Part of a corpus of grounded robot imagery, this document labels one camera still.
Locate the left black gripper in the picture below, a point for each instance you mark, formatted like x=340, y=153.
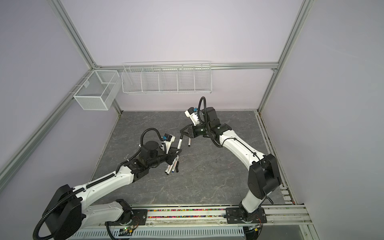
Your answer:
x=171, y=155

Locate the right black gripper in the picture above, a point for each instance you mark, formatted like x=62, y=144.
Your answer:
x=187, y=133

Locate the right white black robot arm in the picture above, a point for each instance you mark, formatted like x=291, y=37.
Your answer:
x=263, y=171

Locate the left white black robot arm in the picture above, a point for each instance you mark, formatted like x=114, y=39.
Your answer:
x=72, y=209

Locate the blue capped whiteboard marker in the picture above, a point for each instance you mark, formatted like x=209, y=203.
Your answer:
x=174, y=164

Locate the white mesh square basket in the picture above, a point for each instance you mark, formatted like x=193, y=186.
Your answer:
x=99, y=90

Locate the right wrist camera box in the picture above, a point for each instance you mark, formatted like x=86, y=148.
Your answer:
x=192, y=114

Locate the white wire long basket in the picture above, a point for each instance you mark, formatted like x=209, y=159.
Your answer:
x=160, y=81

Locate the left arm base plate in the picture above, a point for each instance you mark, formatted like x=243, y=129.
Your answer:
x=136, y=217

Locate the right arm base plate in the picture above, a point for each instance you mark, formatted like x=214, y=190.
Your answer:
x=238, y=215

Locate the aluminium frame profile back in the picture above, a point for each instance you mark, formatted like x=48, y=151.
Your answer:
x=193, y=64

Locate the aluminium frame profile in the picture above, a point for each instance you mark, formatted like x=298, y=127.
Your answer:
x=47, y=139
x=193, y=64
x=303, y=13

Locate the white vented cable duct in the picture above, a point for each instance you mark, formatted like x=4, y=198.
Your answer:
x=159, y=233

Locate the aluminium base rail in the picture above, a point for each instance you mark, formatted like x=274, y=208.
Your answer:
x=193, y=216

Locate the aluminium frame profile left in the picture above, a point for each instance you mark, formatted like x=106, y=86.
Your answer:
x=47, y=139

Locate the aluminium frame profile right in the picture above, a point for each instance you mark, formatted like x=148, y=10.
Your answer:
x=303, y=13

